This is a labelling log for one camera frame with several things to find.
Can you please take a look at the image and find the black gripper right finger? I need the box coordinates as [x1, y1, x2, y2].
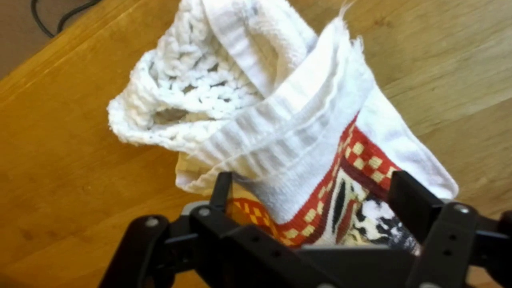
[387, 170, 512, 288]

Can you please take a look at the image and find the coiled black floor cable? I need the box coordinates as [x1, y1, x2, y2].
[30, 0, 102, 39]

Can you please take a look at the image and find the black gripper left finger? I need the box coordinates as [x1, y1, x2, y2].
[99, 170, 253, 288]

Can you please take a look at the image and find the white towel with red print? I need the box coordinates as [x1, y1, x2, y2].
[106, 0, 461, 253]

